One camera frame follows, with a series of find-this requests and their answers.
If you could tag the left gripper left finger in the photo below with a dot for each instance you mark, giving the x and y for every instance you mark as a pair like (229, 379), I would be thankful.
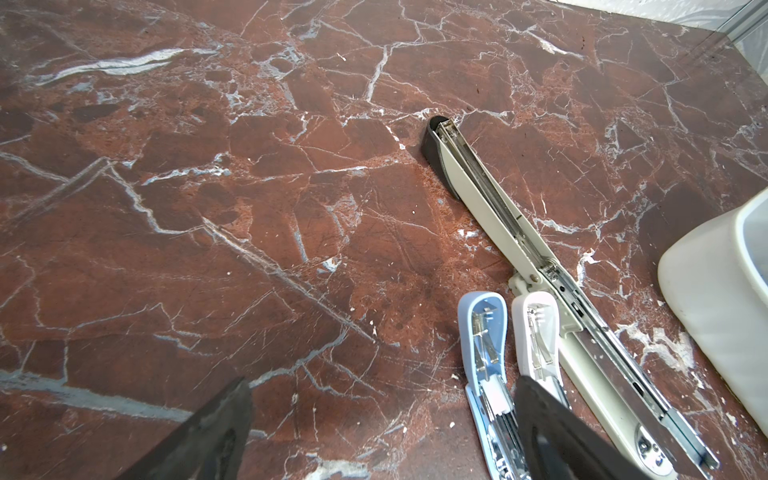
(208, 445)

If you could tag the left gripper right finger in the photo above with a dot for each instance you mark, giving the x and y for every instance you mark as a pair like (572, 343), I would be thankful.
(559, 445)

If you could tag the white plastic tray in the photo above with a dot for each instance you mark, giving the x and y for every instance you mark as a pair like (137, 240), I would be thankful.
(714, 279)

